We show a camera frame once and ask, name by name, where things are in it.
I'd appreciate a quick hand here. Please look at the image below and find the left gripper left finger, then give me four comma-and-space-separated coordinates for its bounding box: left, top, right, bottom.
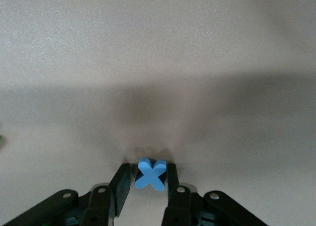
0, 163, 131, 226

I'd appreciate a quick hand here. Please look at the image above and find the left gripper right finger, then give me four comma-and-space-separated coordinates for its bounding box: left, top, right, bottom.
160, 163, 269, 226

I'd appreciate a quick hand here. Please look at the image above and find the blue foam letter x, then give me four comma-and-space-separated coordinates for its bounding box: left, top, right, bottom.
134, 157, 167, 191

